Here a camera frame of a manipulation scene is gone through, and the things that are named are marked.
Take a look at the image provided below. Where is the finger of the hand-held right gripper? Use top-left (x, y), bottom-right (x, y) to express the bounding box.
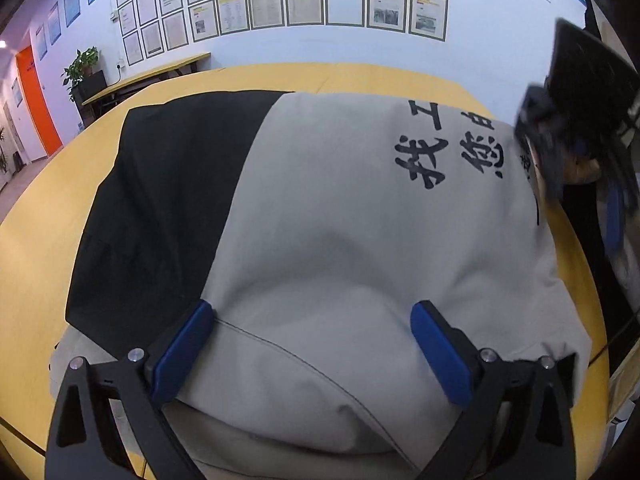
top-left (512, 84), bottom-right (568, 202)
top-left (597, 152), bottom-right (632, 261)

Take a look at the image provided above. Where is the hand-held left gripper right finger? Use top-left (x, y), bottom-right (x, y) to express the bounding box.
top-left (409, 300), bottom-right (577, 480)

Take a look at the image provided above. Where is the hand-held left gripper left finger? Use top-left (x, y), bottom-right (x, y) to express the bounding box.
top-left (45, 299), bottom-right (216, 480)

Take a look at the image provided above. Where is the grey and black printed garment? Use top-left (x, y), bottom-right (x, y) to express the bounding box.
top-left (50, 89), bottom-right (594, 480)

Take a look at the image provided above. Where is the cardboard box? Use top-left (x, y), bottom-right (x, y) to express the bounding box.
top-left (607, 355), bottom-right (640, 428)

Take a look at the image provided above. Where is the black box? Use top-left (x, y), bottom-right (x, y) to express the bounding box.
top-left (72, 70), bottom-right (107, 104)

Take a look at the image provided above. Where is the wooden side table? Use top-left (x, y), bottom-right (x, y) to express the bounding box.
top-left (81, 52), bottom-right (212, 127)

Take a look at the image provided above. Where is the orange door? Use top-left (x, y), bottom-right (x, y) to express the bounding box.
top-left (14, 45), bottom-right (64, 162)

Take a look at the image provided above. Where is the potted green plant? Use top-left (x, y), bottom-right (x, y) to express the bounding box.
top-left (60, 46), bottom-right (100, 103)

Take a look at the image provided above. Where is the wall of framed documents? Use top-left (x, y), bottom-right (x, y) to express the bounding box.
top-left (114, 0), bottom-right (449, 67)

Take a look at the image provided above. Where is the row of blue wall posters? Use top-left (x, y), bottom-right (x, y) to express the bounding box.
top-left (10, 0), bottom-right (151, 108)

